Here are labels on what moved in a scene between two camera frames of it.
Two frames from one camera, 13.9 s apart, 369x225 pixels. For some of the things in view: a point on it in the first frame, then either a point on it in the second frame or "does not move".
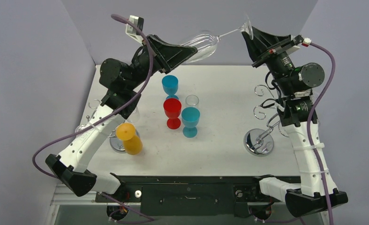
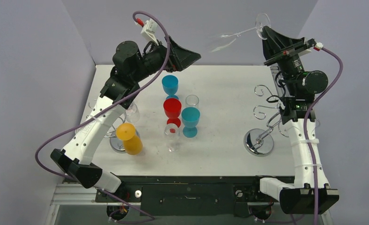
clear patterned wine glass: (205, 43) -> (172, 131)
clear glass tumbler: (192, 100) does not move
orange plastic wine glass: (132, 143) does not move
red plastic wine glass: (173, 107) does not move
